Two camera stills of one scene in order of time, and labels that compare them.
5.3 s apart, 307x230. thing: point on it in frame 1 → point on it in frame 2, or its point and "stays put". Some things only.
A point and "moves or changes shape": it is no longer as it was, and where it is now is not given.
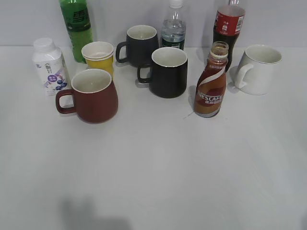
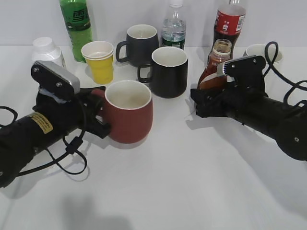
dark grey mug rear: [142, 40] stays put
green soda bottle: [76, 16] stays put
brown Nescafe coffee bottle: [210, 89] stays put
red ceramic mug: [95, 99] moves or changes shape
